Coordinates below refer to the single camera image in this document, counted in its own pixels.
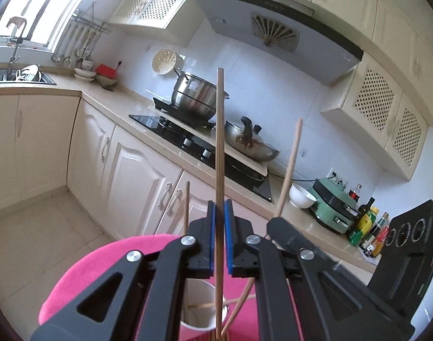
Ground cream base cabinets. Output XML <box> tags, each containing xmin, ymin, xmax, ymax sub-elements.
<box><xmin>0</xmin><ymin>90</ymin><xmax>376</xmax><ymax>285</ymax></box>

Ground green electric grill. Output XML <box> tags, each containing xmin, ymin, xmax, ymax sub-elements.
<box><xmin>310</xmin><ymin>178</ymin><xmax>361</xmax><ymax>235</ymax></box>

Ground cream plastic colander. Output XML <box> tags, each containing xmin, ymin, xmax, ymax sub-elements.
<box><xmin>152</xmin><ymin>49</ymin><xmax>177</xmax><ymax>75</ymax></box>

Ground white bowl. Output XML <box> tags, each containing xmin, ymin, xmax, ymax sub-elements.
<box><xmin>289</xmin><ymin>183</ymin><xmax>318</xmax><ymax>210</ymax></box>

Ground grey range hood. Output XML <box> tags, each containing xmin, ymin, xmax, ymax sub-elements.
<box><xmin>190</xmin><ymin>0</ymin><xmax>365</xmax><ymax>86</ymax></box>

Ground black power cable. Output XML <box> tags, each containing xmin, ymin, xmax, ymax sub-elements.
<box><xmin>269</xmin><ymin>170</ymin><xmax>332</xmax><ymax>186</ymax></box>

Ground pink and white cup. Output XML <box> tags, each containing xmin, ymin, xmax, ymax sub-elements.
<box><xmin>180</xmin><ymin>280</ymin><xmax>219</xmax><ymax>332</ymax></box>

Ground steel wok with lid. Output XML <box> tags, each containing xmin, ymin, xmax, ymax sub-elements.
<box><xmin>224</xmin><ymin>116</ymin><xmax>281</xmax><ymax>163</ymax></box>

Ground red box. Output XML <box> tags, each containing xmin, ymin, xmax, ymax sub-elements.
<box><xmin>95</xmin><ymin>64</ymin><xmax>118</xmax><ymax>79</ymax></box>

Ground pink round table cloth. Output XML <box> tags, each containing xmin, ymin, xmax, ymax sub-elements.
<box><xmin>39</xmin><ymin>234</ymin><xmax>306</xmax><ymax>341</ymax></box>

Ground black glass gas stove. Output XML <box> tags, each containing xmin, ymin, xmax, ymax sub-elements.
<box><xmin>129</xmin><ymin>96</ymin><xmax>274</xmax><ymax>203</ymax></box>

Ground kitchen window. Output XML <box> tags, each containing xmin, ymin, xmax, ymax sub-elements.
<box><xmin>0</xmin><ymin>0</ymin><xmax>108</xmax><ymax>52</ymax></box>

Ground stainless steel pot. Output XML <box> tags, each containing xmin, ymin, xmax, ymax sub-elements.
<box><xmin>171</xmin><ymin>67</ymin><xmax>230</xmax><ymax>121</ymax></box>

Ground cream lattice wall cabinet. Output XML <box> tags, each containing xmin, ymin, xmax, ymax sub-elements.
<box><xmin>108</xmin><ymin>0</ymin><xmax>196</xmax><ymax>47</ymax></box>
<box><xmin>319</xmin><ymin>53</ymin><xmax>430</xmax><ymax>180</ymax></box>

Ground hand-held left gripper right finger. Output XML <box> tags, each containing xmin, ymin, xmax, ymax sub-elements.
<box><xmin>223</xmin><ymin>200</ymin><xmax>415</xmax><ymax>341</ymax></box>

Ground metal sink faucet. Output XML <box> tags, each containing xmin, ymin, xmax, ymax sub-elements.
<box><xmin>3</xmin><ymin>16</ymin><xmax>29</xmax><ymax>81</ymax></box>

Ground steel kitchen sink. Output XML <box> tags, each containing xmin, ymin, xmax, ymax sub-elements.
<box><xmin>0</xmin><ymin>69</ymin><xmax>57</xmax><ymax>86</ymax></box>

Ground row of condiment bottles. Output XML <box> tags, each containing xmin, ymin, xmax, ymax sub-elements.
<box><xmin>347</xmin><ymin>184</ymin><xmax>392</xmax><ymax>258</ymax></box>

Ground row of hanging metal utensils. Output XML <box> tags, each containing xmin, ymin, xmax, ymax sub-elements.
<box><xmin>51</xmin><ymin>2</ymin><xmax>112</xmax><ymax>70</ymax></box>

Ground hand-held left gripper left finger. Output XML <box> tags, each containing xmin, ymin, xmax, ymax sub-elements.
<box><xmin>30</xmin><ymin>201</ymin><xmax>216</xmax><ymax>341</ymax></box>

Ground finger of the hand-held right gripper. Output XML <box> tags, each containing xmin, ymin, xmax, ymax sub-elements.
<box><xmin>267</xmin><ymin>217</ymin><xmax>308</xmax><ymax>253</ymax></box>

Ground bunch of wooden chopsticks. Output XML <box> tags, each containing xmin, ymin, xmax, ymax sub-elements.
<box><xmin>183</xmin><ymin>181</ymin><xmax>257</xmax><ymax>311</ymax></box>

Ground white dishes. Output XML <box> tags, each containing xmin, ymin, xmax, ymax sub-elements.
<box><xmin>16</xmin><ymin>65</ymin><xmax>43</xmax><ymax>82</ymax></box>

